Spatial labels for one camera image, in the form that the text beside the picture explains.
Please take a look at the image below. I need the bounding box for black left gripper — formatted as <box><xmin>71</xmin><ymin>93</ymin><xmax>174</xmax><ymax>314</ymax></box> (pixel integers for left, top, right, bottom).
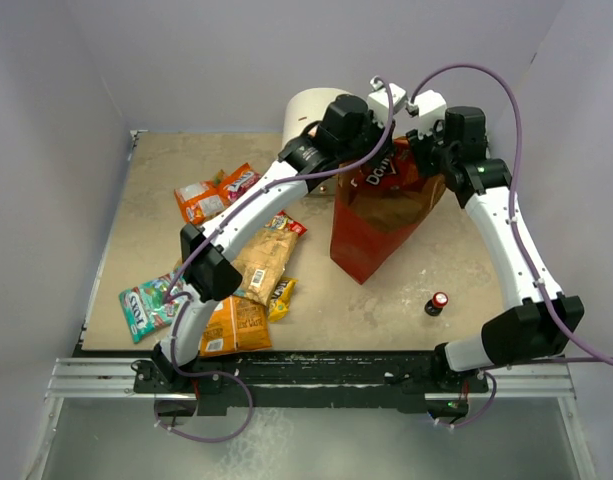
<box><xmin>337</xmin><ymin>110</ymin><xmax>394</xmax><ymax>170</ymax></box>

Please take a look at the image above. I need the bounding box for red Doritos chip bag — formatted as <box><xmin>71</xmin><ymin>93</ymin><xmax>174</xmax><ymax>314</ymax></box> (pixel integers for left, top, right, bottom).
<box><xmin>350</xmin><ymin>137</ymin><xmax>420</xmax><ymax>193</ymax></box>

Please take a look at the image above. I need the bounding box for red paper bag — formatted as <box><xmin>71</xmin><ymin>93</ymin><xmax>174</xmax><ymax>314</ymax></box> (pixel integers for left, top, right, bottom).
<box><xmin>330</xmin><ymin>165</ymin><xmax>446</xmax><ymax>284</ymax></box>

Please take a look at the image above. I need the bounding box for large gold snack bag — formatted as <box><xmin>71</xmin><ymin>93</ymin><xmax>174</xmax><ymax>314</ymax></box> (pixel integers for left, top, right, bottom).
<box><xmin>233</xmin><ymin>228</ymin><xmax>298</xmax><ymax>306</ymax></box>

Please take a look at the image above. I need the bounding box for orange Kettle chip bag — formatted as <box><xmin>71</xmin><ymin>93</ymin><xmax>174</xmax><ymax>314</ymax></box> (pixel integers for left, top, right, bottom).
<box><xmin>199</xmin><ymin>296</ymin><xmax>272</xmax><ymax>357</ymax></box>

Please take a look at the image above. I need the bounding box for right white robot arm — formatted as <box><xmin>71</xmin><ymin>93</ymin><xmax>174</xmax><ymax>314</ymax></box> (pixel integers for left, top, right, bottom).
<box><xmin>406</xmin><ymin>104</ymin><xmax>584</xmax><ymax>391</ymax></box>

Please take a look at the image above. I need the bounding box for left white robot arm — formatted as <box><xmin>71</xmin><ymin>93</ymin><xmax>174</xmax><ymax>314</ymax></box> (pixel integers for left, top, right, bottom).
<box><xmin>152</xmin><ymin>84</ymin><xmax>407</xmax><ymax>392</ymax></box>

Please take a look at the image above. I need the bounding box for orange Fox's candy bag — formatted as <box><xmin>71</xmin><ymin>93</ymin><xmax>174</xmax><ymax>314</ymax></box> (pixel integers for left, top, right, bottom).
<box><xmin>174</xmin><ymin>170</ymin><xmax>230</xmax><ymax>224</ymax></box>

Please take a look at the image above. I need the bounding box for teal Fox's candy bag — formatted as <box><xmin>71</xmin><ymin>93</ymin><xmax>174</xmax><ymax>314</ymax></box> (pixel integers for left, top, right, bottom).
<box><xmin>118</xmin><ymin>273</ymin><xmax>184</xmax><ymax>344</ymax></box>

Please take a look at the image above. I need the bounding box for small three-drawer cabinet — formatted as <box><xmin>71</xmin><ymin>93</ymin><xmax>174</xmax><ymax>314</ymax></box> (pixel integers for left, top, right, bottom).
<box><xmin>281</xmin><ymin>87</ymin><xmax>347</xmax><ymax>147</ymax></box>

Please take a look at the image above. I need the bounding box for red noodle snack packet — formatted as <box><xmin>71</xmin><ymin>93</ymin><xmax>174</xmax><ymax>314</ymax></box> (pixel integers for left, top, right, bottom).
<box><xmin>265</xmin><ymin>210</ymin><xmax>307</xmax><ymax>237</ymax></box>

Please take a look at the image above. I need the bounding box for colourful candy packet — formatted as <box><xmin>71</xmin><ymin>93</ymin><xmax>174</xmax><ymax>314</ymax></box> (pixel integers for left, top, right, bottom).
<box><xmin>218</xmin><ymin>163</ymin><xmax>260</xmax><ymax>204</ymax></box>

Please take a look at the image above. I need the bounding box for small red-capped bottle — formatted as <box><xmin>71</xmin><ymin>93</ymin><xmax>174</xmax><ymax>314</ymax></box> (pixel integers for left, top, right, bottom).
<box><xmin>424</xmin><ymin>292</ymin><xmax>449</xmax><ymax>317</ymax></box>

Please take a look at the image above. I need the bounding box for yellow M&M's packet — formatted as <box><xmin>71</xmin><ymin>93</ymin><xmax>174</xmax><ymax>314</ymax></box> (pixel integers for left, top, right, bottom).
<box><xmin>267</xmin><ymin>277</ymin><xmax>298</xmax><ymax>323</ymax></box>

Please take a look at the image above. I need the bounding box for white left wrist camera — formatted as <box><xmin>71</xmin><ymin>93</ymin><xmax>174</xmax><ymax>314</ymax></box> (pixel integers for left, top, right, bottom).
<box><xmin>366</xmin><ymin>77</ymin><xmax>408</xmax><ymax>125</ymax></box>

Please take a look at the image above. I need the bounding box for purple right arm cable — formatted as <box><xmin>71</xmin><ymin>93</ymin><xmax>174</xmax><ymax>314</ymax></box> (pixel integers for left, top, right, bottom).
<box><xmin>409</xmin><ymin>62</ymin><xmax>613</xmax><ymax>430</ymax></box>

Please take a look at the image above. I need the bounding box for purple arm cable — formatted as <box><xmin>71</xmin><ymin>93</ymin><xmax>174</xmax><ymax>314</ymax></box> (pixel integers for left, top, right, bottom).
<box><xmin>409</xmin><ymin>62</ymin><xmax>613</xmax><ymax>430</ymax></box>
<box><xmin>154</xmin><ymin>75</ymin><xmax>396</xmax><ymax>443</ymax></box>

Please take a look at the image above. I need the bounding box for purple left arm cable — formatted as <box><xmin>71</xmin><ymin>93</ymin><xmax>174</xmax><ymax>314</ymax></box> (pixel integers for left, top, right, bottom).
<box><xmin>154</xmin><ymin>75</ymin><xmax>396</xmax><ymax>443</ymax></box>

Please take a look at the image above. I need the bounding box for aluminium table rail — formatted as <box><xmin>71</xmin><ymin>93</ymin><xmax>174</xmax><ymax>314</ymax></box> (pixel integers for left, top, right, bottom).
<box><xmin>46</xmin><ymin>358</ymin><xmax>135</xmax><ymax>399</ymax></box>

